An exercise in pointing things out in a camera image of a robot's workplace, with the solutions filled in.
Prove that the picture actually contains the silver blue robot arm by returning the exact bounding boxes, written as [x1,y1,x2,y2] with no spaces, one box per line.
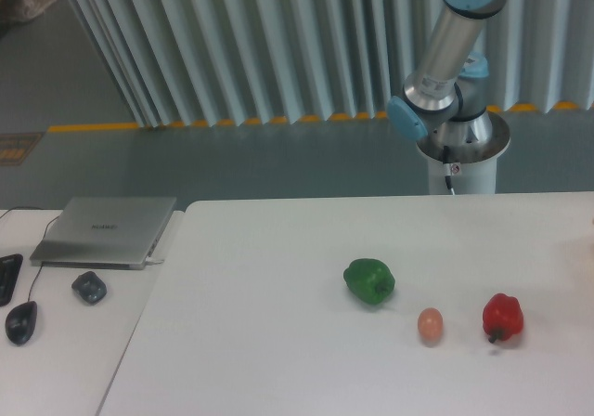
[386,0,593,142]

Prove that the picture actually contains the green bell pepper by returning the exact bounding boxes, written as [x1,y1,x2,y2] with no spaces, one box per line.
[342,258,396,306]

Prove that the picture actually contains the grey corrugated partition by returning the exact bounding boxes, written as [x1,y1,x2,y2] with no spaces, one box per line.
[69,0,593,127]

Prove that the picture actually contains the brown egg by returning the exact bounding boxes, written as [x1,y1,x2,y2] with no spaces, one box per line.
[417,307,444,342]

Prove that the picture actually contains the silver closed laptop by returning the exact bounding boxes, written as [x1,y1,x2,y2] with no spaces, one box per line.
[30,197,176,270]

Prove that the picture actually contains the dark grey earbuds case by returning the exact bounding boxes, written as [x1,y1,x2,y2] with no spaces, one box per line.
[71,271,108,306]

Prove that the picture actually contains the red bell pepper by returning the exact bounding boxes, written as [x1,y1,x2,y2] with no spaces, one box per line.
[483,292,524,344]

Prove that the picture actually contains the black keyboard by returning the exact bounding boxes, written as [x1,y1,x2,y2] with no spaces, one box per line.
[0,253,23,307]

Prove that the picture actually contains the black computer mouse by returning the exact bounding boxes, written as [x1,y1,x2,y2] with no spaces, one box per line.
[5,301,38,346]

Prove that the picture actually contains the white laptop cable plug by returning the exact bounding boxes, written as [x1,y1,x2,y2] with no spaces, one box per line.
[146,257,164,266]

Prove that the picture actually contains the black mouse cable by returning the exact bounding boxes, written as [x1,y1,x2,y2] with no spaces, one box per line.
[0,205,64,304]

